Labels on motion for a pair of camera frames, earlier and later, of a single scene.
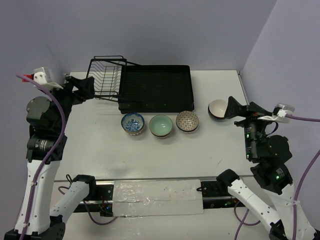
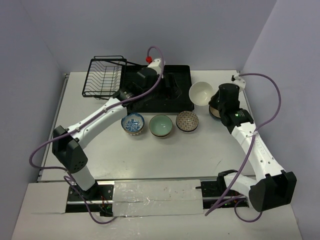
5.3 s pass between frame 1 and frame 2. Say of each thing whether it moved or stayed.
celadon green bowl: stayed
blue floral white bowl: stayed
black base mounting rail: stayed
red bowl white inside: moved
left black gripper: moved
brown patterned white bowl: stayed
